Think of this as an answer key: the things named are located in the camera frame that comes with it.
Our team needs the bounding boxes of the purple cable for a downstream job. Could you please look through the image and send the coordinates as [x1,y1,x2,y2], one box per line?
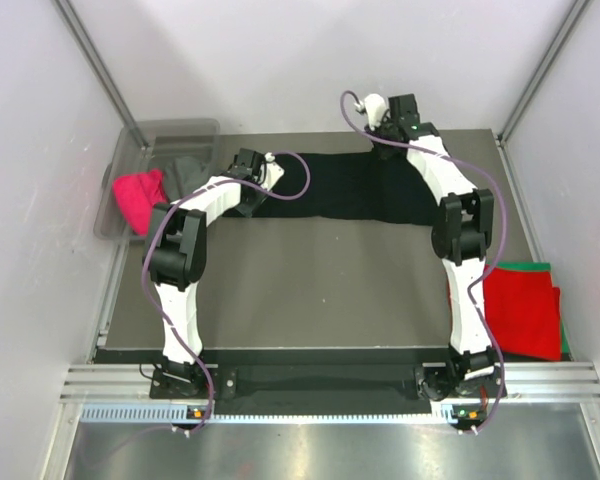
[142,151,312,434]
[340,90,512,434]

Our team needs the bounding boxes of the green folded t shirt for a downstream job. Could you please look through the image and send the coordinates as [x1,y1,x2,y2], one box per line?
[484,262,571,362]

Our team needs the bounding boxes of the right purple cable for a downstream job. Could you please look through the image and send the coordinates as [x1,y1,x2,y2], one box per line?
[340,90,512,434]

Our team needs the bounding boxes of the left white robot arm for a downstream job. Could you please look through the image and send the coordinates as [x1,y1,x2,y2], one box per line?
[144,149,284,397]

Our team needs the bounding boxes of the aluminium frame post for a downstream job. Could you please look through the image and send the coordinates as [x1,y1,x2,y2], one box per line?
[496,0,592,147]
[51,0,149,149]

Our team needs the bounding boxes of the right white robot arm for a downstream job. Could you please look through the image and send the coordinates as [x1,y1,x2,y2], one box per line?
[358,94,496,396]

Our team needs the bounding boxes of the right aluminium frame post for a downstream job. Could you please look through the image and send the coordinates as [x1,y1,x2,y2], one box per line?
[496,0,592,147]

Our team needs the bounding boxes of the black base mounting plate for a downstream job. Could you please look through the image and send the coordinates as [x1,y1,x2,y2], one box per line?
[148,346,506,401]

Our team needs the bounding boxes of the grey slotted cable duct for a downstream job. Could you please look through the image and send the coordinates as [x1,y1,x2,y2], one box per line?
[80,403,483,426]

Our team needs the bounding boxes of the grey plastic bin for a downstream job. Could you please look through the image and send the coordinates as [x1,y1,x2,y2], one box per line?
[93,118,220,243]

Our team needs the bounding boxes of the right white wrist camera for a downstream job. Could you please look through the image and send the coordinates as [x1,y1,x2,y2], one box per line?
[356,93,389,131]

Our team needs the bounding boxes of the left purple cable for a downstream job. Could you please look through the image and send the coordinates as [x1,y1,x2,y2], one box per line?
[142,151,312,434]

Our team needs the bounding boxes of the left aluminium frame post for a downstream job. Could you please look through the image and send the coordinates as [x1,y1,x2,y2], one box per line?
[51,0,149,149]

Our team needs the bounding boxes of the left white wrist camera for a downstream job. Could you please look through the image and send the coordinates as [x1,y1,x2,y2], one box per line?
[259,152,284,191]

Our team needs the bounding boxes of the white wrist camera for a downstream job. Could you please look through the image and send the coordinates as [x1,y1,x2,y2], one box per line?
[259,152,284,191]
[356,93,389,131]

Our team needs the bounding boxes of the grey t shirt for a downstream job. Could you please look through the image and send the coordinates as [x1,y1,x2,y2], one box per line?
[162,156,209,202]

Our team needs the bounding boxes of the red folded t shirt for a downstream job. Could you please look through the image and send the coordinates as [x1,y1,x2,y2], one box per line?
[447,264,563,362]

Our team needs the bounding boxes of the pink t shirt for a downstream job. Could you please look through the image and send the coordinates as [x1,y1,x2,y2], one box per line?
[112,169,168,236]

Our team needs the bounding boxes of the black t shirt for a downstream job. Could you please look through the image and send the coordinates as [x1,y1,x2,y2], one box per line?
[253,151,438,226]

